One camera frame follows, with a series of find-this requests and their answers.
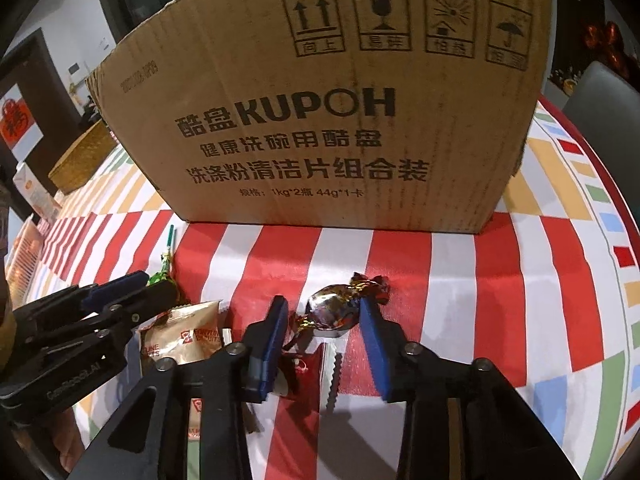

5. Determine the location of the orange juice carton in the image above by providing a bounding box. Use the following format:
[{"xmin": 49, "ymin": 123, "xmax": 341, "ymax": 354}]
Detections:
[{"xmin": 13, "ymin": 162, "xmax": 61, "ymax": 224}]

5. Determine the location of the colourful checked tablecloth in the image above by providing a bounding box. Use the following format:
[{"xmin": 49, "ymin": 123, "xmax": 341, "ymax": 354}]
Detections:
[{"xmin": 27, "ymin": 101, "xmax": 639, "ymax": 479}]

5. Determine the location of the woven rattan box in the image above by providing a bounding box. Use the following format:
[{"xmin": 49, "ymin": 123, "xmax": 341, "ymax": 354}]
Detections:
[{"xmin": 48, "ymin": 120, "xmax": 117, "ymax": 194}]

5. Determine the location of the brown cardboard box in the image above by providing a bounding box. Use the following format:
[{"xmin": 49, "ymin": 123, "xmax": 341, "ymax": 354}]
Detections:
[{"xmin": 89, "ymin": 0, "xmax": 552, "ymax": 233}]

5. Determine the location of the green lollipop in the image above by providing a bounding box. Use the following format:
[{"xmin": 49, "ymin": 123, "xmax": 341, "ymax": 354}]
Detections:
[{"xmin": 148, "ymin": 224, "xmax": 176, "ymax": 286}]

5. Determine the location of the red white snack packet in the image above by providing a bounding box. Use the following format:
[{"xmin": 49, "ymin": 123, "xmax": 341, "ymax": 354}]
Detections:
[{"xmin": 272, "ymin": 342, "xmax": 343, "ymax": 414}]

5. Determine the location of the shiny foil candy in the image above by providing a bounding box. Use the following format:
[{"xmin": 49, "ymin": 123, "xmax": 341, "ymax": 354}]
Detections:
[{"xmin": 283, "ymin": 272, "xmax": 390, "ymax": 351}]

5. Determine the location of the tan fortune biscuit bag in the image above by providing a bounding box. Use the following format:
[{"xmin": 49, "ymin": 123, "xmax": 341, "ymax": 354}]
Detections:
[{"xmin": 134, "ymin": 300, "xmax": 224, "ymax": 441}]

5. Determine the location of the person left hand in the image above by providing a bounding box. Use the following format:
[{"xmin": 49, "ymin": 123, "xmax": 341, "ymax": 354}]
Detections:
[{"xmin": 14, "ymin": 408, "xmax": 85, "ymax": 472}]

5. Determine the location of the red fu door poster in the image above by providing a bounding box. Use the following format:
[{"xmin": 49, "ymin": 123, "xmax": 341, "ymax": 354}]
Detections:
[{"xmin": 0, "ymin": 84, "xmax": 43, "ymax": 162}]

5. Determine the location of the red bow balloon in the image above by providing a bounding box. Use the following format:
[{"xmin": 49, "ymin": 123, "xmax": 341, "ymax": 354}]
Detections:
[{"xmin": 584, "ymin": 21, "xmax": 629, "ymax": 79}]

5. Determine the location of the white wire fruit basket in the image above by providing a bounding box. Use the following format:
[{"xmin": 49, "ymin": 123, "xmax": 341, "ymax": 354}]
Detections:
[{"xmin": 6, "ymin": 216, "xmax": 43, "ymax": 309}]

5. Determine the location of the grey chair right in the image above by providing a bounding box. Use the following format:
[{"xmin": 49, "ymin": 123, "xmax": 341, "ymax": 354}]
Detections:
[{"xmin": 563, "ymin": 62, "xmax": 640, "ymax": 188}]

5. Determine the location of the dark wooden door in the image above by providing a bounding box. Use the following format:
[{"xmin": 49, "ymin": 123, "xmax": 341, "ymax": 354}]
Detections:
[{"xmin": 1, "ymin": 30, "xmax": 81, "ymax": 193}]

